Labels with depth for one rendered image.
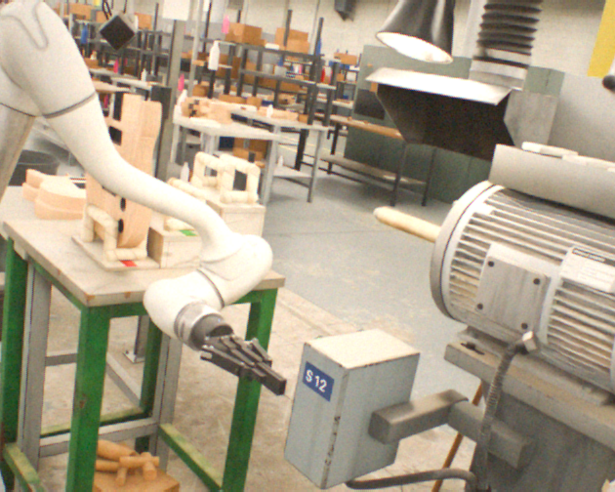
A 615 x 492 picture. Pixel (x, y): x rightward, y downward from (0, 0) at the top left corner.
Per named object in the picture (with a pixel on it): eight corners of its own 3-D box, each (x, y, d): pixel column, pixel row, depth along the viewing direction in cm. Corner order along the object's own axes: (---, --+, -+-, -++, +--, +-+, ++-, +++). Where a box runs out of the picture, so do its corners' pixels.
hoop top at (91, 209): (119, 232, 171) (121, 221, 170) (107, 232, 169) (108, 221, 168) (93, 212, 186) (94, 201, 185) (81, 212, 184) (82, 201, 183)
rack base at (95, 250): (161, 268, 178) (161, 265, 177) (105, 271, 168) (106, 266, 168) (120, 238, 198) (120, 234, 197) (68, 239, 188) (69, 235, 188)
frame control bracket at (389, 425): (464, 419, 109) (470, 397, 108) (386, 446, 97) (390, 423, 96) (445, 408, 112) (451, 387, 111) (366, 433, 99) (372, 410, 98)
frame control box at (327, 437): (477, 537, 102) (520, 386, 96) (383, 590, 88) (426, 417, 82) (366, 455, 120) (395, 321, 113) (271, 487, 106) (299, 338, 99)
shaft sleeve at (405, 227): (453, 231, 119) (447, 249, 119) (463, 234, 121) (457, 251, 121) (381, 205, 132) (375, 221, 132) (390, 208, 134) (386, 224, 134)
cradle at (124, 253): (148, 261, 177) (149, 249, 177) (106, 262, 170) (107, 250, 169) (143, 257, 180) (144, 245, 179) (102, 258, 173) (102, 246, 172)
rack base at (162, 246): (214, 266, 187) (219, 235, 185) (160, 269, 177) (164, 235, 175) (170, 237, 208) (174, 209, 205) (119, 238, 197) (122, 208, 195)
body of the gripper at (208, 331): (224, 348, 136) (250, 367, 130) (186, 353, 130) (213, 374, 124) (228, 313, 134) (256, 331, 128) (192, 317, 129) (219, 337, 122)
